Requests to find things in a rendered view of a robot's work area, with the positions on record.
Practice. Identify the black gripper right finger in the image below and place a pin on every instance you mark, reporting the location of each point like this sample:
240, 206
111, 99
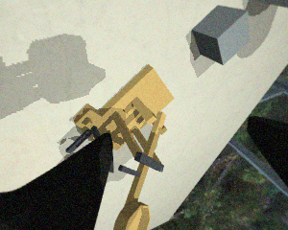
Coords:
271, 138

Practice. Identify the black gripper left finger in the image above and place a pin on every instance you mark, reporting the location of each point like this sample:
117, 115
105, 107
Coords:
67, 197

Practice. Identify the grey cube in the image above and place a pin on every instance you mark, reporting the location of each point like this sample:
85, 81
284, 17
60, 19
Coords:
222, 33

